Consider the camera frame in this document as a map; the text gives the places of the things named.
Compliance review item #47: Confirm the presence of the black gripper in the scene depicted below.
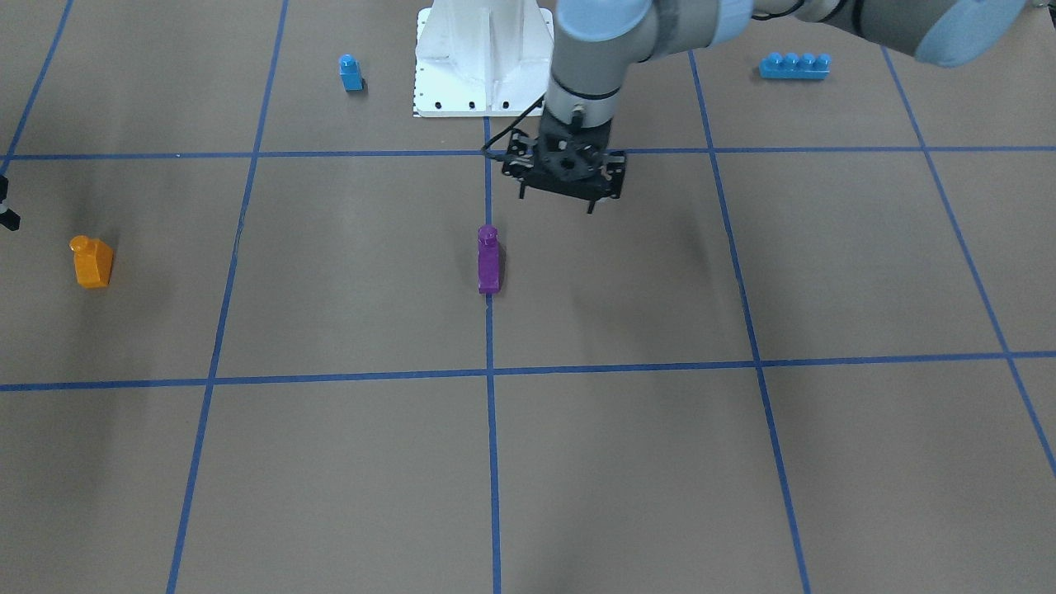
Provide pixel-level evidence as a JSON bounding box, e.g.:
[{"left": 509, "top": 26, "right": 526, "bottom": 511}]
[{"left": 501, "top": 115, "right": 627, "bottom": 215}]

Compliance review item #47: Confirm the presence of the orange trapezoid block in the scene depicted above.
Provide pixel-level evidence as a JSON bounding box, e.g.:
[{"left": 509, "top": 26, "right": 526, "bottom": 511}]
[{"left": 69, "top": 234, "right": 116, "bottom": 289}]

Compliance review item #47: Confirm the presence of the purple trapezoid block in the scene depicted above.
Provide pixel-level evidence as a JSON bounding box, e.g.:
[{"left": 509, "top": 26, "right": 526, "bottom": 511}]
[{"left": 478, "top": 224, "right": 502, "bottom": 295}]

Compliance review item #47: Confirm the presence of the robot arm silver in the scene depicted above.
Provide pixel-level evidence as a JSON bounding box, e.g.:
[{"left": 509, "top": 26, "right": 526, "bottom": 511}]
[{"left": 482, "top": 1, "right": 1025, "bottom": 211}]

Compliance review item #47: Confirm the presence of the small blue block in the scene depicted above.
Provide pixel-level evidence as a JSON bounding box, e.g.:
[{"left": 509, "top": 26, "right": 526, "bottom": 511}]
[{"left": 338, "top": 54, "right": 365, "bottom": 92}]

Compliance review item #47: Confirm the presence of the long blue four-stud block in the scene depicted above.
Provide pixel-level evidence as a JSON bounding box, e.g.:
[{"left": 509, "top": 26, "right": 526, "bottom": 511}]
[{"left": 758, "top": 52, "right": 832, "bottom": 80}]

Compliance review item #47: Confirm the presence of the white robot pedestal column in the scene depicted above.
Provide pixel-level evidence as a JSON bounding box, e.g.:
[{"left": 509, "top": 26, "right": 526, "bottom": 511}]
[{"left": 412, "top": 1, "right": 554, "bottom": 118}]

